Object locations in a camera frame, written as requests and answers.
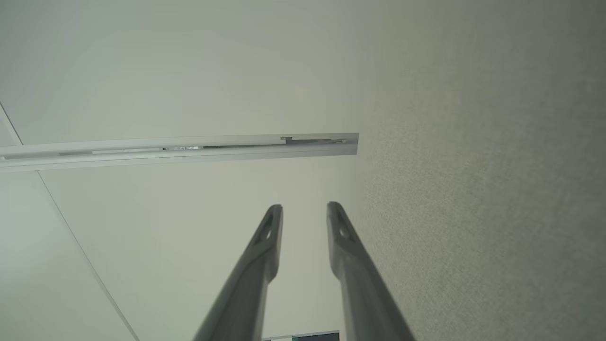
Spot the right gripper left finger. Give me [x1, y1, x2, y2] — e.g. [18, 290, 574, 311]
[192, 204, 284, 341]

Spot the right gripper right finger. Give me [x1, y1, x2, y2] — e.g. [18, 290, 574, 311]
[326, 202, 417, 341]

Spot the grey fabric sofa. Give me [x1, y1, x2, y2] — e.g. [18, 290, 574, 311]
[353, 0, 606, 341]

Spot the grey aluminium wall post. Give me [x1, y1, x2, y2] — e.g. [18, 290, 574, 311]
[0, 133, 360, 172]

